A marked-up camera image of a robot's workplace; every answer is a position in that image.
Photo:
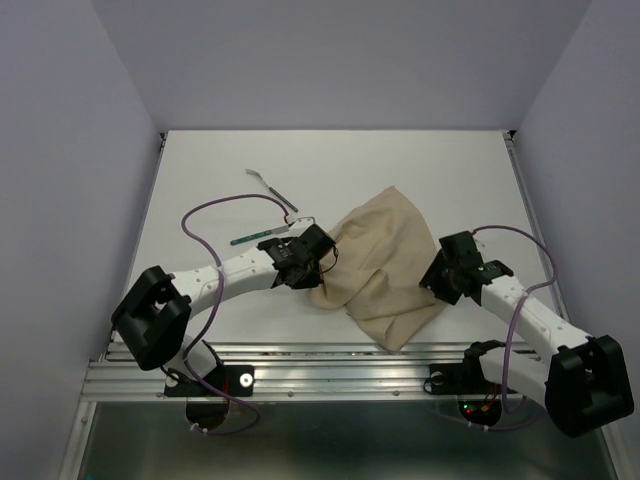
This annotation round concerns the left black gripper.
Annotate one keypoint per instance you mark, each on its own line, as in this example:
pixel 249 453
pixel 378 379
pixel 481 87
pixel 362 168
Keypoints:
pixel 312 281

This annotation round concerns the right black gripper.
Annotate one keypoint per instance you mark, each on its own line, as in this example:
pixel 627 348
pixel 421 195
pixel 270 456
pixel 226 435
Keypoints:
pixel 431 278

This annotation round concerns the beige cloth napkin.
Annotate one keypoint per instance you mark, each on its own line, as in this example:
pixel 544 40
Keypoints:
pixel 384 249

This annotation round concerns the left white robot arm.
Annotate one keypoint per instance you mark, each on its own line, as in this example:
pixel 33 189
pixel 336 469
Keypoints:
pixel 154 315

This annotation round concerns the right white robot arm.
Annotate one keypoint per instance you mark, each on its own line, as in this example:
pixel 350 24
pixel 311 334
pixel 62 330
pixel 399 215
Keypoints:
pixel 579 379

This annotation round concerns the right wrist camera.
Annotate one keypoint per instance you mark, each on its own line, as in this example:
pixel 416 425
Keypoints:
pixel 460 250

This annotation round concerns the green handled knife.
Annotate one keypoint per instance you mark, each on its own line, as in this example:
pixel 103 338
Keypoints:
pixel 260 235

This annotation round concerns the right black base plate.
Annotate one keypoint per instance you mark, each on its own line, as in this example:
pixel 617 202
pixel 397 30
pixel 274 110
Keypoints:
pixel 462 378

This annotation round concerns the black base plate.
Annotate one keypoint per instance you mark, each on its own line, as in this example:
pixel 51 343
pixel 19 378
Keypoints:
pixel 462 378
pixel 235 380

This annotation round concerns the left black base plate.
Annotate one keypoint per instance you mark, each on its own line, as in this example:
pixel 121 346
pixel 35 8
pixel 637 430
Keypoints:
pixel 235 380

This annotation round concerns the aluminium right side rail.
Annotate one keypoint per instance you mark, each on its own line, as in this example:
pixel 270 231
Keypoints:
pixel 509 141

